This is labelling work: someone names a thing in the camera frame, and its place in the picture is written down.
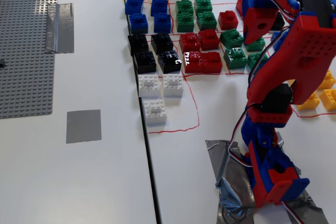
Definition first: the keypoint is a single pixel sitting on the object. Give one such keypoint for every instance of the red fixed gripper finger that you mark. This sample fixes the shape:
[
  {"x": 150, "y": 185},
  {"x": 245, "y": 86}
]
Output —
[{"x": 254, "y": 28}]

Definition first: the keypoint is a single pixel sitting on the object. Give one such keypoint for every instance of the white toy block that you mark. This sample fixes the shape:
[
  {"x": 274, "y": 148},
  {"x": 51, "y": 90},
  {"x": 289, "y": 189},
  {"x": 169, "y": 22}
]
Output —
[
  {"x": 155, "y": 112},
  {"x": 149, "y": 85},
  {"x": 173, "y": 85}
]

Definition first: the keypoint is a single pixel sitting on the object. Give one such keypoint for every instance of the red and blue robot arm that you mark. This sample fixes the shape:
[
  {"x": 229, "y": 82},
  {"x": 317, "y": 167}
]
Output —
[{"x": 302, "y": 51}]

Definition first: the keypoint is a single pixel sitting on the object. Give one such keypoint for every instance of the red toy block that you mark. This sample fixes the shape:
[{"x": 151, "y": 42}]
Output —
[
  {"x": 194, "y": 62},
  {"x": 228, "y": 20},
  {"x": 209, "y": 40},
  {"x": 239, "y": 6},
  {"x": 189, "y": 43},
  {"x": 213, "y": 62}
]

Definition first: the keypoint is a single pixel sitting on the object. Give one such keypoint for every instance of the blue toy block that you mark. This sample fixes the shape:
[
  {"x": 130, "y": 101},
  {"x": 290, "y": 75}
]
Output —
[
  {"x": 138, "y": 23},
  {"x": 134, "y": 5},
  {"x": 276, "y": 40},
  {"x": 159, "y": 6},
  {"x": 162, "y": 23}
]

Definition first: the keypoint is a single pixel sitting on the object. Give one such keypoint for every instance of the black toy block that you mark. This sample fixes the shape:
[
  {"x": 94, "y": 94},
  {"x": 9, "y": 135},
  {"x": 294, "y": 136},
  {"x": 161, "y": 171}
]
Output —
[
  {"x": 169, "y": 62},
  {"x": 138, "y": 44},
  {"x": 162, "y": 43},
  {"x": 278, "y": 22},
  {"x": 145, "y": 62}
]

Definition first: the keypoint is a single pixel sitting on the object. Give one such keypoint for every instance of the yellow toy block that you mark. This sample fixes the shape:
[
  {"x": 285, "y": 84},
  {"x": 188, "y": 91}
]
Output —
[
  {"x": 329, "y": 100},
  {"x": 309, "y": 102},
  {"x": 328, "y": 81}
]

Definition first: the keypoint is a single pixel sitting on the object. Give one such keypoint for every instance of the square grey tape marker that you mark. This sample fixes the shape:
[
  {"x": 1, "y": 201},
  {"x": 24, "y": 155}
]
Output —
[{"x": 84, "y": 126}]

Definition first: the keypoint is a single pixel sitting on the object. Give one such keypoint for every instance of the crumpled grey tape sheet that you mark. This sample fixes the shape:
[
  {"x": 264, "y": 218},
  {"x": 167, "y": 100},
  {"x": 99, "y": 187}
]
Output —
[{"x": 231, "y": 182}]

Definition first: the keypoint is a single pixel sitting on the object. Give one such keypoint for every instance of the grey tape strip on baseplate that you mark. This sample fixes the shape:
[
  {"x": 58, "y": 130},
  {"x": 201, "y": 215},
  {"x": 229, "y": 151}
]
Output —
[{"x": 63, "y": 27}]

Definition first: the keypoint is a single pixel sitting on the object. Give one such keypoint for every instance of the grey studded baseplate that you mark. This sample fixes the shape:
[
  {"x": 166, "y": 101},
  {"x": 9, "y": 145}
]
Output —
[{"x": 23, "y": 51}]

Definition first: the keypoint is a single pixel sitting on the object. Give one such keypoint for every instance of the small black piece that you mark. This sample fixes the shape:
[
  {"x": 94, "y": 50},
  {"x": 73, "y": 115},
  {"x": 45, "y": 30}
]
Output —
[{"x": 2, "y": 64}]

